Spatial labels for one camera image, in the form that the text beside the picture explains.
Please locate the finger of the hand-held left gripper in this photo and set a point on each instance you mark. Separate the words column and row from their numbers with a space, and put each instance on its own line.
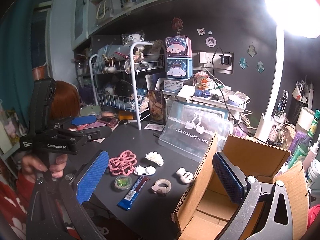
column 100, row 133
column 83, row 120

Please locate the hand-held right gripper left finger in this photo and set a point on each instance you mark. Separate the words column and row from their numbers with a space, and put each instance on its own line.
column 90, row 177

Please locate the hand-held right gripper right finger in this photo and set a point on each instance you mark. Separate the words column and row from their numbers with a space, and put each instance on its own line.
column 227, row 180

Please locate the cardboard box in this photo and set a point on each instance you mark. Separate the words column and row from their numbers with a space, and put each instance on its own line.
column 200, row 180

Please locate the white fabric flower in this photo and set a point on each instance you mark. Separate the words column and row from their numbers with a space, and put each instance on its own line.
column 155, row 158

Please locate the person's left forearm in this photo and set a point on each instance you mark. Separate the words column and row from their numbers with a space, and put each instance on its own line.
column 13, row 205

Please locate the person's left hand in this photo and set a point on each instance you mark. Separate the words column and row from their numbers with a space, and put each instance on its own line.
column 30, row 166

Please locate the dark red case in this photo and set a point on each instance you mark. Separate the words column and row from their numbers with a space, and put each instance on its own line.
column 109, row 123

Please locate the pink powder puff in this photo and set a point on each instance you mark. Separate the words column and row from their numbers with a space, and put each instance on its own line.
column 108, row 114

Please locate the auburn wig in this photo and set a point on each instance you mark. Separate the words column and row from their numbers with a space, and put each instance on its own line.
column 66, row 97

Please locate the pink butterfly hair clip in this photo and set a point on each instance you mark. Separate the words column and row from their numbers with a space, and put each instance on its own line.
column 117, row 163

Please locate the orange box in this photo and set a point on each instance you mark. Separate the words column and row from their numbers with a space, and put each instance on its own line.
column 125, row 115

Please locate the green round jelly cup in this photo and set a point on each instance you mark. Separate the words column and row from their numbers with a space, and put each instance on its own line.
column 122, row 182

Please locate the white cloud-shaped squishy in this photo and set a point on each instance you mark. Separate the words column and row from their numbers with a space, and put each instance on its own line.
column 183, row 175

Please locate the blue snack bar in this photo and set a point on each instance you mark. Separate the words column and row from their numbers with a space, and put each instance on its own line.
column 132, row 193

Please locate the terracotta pot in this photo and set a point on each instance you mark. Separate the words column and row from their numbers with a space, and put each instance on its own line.
column 38, row 73

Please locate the small pink sachet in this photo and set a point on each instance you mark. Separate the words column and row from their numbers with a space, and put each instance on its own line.
column 153, row 126

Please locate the white contact lens case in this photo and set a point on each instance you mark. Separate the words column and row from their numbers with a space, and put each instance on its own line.
column 143, row 171

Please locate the stack of clear plastic bags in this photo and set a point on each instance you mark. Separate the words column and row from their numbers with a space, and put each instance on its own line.
column 195, row 135

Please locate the dried flower bag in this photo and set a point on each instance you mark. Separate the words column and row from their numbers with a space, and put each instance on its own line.
column 157, row 107

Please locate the white tape dispenser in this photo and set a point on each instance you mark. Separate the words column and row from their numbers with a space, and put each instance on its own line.
column 157, row 187

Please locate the dark glass bottle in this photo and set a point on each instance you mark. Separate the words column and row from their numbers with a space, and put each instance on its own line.
column 276, row 130

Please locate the teal curtain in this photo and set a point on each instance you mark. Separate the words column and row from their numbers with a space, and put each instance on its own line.
column 15, row 55

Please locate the green bottle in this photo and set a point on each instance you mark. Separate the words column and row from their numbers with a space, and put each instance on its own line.
column 302, row 147

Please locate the labelled white box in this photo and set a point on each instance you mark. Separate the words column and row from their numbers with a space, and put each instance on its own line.
column 172, row 86

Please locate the white plastic bottle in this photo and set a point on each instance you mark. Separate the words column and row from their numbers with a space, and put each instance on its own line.
column 313, row 172

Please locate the white power adapter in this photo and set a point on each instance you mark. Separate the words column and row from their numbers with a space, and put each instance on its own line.
column 187, row 91

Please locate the white paper roll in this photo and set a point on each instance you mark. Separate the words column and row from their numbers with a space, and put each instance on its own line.
column 306, row 117

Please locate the carousel figurine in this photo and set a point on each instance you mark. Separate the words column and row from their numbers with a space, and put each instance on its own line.
column 202, row 81

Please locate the black mesh pen holder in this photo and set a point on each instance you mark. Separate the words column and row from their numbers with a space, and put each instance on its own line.
column 300, row 106

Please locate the glass door cabinet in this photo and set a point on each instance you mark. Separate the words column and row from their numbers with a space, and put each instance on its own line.
column 80, row 12

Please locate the white paper bag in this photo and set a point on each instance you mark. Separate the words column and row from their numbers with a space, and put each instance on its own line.
column 105, row 8

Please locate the pink cartoon box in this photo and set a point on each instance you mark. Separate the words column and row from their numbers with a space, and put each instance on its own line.
column 178, row 46

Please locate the teal character sticker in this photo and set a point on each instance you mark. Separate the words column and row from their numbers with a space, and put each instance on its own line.
column 243, row 63

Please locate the green character sticker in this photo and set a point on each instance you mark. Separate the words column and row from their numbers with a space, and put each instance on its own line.
column 260, row 66

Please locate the black charger plug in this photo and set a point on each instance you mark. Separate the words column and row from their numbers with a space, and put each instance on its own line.
column 226, row 60

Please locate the white desk lamp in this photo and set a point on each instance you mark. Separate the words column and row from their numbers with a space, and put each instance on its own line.
column 276, row 67

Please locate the spring bobble figure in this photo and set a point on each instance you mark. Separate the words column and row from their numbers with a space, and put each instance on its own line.
column 178, row 23

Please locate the round badge sticker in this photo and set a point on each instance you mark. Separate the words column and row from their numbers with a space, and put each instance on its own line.
column 211, row 41

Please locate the bear sticker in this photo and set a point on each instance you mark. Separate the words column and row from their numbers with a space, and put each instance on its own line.
column 201, row 31

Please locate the wall outlet panel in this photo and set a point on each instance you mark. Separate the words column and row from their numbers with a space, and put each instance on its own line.
column 206, row 60

